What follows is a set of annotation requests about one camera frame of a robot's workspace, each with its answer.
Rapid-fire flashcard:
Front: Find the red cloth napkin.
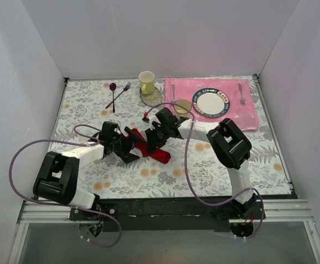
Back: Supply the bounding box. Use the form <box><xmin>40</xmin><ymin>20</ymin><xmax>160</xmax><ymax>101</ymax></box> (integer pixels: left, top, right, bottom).
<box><xmin>135</xmin><ymin>142</ymin><xmax>171</xmax><ymax>164</ymax></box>

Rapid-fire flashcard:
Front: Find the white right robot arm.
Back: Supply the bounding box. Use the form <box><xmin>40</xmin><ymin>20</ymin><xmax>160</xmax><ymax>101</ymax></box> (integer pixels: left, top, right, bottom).
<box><xmin>142</xmin><ymin>107</ymin><xmax>256</xmax><ymax>219</ymax></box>

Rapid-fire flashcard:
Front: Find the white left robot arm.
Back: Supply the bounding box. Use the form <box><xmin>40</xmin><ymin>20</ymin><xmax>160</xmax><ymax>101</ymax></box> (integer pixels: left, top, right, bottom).
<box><xmin>33</xmin><ymin>122</ymin><xmax>146</xmax><ymax>220</ymax></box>

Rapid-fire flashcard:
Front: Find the cream enamel mug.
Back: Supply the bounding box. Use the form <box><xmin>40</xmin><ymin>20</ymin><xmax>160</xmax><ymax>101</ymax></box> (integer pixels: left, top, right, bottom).
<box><xmin>173</xmin><ymin>100</ymin><xmax>192</xmax><ymax>119</ymax></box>

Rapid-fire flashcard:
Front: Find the speckled round coaster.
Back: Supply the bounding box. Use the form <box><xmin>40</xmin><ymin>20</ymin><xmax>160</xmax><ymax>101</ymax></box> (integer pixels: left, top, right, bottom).
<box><xmin>140</xmin><ymin>86</ymin><xmax>163</xmax><ymax>107</ymax></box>

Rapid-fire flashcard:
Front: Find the floral tablecloth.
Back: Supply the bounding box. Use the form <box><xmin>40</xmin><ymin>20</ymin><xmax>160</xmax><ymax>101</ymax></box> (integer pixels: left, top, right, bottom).
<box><xmin>51</xmin><ymin>77</ymin><xmax>291</xmax><ymax>202</ymax></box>

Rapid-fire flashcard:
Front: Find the silver spoon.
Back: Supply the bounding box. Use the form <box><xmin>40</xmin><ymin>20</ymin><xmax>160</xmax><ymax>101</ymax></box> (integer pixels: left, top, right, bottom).
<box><xmin>171</xmin><ymin>84</ymin><xmax>176</xmax><ymax>103</ymax></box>

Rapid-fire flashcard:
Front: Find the purple fork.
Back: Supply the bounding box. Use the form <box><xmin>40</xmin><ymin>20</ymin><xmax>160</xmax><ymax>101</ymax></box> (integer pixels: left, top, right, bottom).
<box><xmin>106</xmin><ymin>82</ymin><xmax>131</xmax><ymax>109</ymax></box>

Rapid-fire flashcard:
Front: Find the white plate blue rim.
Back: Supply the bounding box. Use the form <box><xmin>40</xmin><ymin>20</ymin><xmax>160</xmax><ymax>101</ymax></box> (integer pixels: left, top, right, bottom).
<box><xmin>192</xmin><ymin>87</ymin><xmax>230</xmax><ymax>118</ymax></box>

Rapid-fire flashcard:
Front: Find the purple spoon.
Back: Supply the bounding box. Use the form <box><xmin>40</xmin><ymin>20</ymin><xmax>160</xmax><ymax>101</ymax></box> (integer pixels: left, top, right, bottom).
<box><xmin>109</xmin><ymin>82</ymin><xmax>117</xmax><ymax>113</ymax></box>

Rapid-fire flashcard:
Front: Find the yellow ceramic mug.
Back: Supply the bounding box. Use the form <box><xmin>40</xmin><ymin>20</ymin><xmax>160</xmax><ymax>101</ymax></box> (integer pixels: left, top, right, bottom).
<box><xmin>139</xmin><ymin>71</ymin><xmax>155</xmax><ymax>95</ymax></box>

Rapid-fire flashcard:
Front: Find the pink placemat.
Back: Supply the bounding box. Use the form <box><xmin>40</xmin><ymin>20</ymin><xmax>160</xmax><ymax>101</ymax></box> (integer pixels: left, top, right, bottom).
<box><xmin>164</xmin><ymin>78</ymin><xmax>260</xmax><ymax>131</ymax></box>

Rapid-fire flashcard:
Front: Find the silver fork on placemat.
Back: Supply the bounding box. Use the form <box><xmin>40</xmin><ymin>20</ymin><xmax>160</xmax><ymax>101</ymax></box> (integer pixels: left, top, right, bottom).
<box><xmin>238</xmin><ymin>83</ymin><xmax>245</xmax><ymax>105</ymax></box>

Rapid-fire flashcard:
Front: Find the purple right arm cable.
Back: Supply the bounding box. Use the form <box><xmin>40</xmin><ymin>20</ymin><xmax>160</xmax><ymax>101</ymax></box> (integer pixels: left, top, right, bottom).
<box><xmin>145</xmin><ymin>102</ymin><xmax>266</xmax><ymax>239</ymax></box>

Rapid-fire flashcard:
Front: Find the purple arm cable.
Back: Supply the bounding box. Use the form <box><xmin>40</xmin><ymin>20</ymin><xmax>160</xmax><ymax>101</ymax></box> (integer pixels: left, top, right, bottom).
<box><xmin>145</xmin><ymin>102</ymin><xmax>266</xmax><ymax>239</ymax></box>
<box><xmin>9</xmin><ymin>124</ymin><xmax>122</xmax><ymax>248</ymax></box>

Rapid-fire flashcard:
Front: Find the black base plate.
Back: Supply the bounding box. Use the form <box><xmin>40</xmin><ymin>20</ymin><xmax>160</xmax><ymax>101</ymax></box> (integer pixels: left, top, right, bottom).
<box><xmin>69</xmin><ymin>197</ymin><xmax>265</xmax><ymax>232</ymax></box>

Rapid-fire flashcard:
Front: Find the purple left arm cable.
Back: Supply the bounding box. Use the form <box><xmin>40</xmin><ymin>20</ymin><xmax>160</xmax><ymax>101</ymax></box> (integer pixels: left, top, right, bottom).
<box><xmin>9</xmin><ymin>124</ymin><xmax>122</xmax><ymax>248</ymax></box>

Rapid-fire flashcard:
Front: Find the aluminium frame rail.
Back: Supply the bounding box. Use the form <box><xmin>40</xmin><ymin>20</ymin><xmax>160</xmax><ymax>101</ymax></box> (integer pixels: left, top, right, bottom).
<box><xmin>8</xmin><ymin>199</ymin><xmax>320</xmax><ymax>263</ymax></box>

